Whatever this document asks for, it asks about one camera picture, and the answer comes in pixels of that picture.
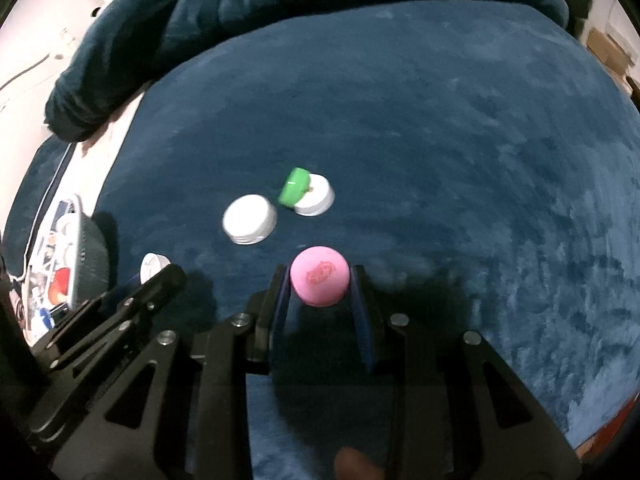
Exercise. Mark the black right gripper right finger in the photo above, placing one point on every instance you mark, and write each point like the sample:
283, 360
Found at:
458, 410

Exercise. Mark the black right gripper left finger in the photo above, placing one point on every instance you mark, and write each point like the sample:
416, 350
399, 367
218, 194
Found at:
179, 411

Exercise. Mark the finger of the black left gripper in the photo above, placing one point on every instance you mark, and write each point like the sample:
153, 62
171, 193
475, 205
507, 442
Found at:
80, 354

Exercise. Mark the pink bottle cap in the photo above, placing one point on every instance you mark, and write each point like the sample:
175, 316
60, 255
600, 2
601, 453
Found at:
320, 276

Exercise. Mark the person's right hand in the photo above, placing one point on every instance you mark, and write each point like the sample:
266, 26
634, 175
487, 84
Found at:
350, 464

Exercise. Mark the round light blue basket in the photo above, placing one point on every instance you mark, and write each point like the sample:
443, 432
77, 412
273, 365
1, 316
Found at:
69, 265

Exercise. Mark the silver white bottle cap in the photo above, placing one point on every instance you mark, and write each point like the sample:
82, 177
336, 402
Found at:
151, 265

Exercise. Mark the dark blue piped pillow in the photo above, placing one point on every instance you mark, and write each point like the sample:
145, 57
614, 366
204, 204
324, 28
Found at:
35, 193

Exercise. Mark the large white bottle cap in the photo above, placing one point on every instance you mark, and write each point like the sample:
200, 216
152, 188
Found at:
249, 219

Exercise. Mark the white cap under green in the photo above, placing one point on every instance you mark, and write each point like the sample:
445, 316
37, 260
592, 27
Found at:
318, 198

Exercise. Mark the dark blue plush blanket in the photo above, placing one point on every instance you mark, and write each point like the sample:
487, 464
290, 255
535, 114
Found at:
484, 165

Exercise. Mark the green bottle cap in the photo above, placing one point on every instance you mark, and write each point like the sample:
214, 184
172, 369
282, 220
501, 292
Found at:
295, 187

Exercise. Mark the cardboard boxes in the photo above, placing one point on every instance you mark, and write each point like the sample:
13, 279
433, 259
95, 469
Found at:
615, 60

